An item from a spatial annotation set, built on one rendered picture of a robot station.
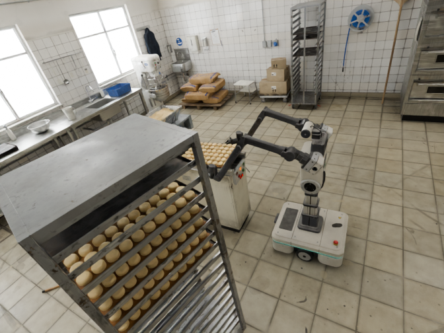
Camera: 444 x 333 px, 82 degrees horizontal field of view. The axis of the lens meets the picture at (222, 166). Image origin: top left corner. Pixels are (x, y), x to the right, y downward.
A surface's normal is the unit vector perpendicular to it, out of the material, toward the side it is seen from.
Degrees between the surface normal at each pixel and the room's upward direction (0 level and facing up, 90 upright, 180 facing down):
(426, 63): 90
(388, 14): 90
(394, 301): 0
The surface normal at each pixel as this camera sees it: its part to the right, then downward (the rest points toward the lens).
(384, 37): -0.47, 0.57
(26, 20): 0.86, 0.15
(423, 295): -0.17, -0.81
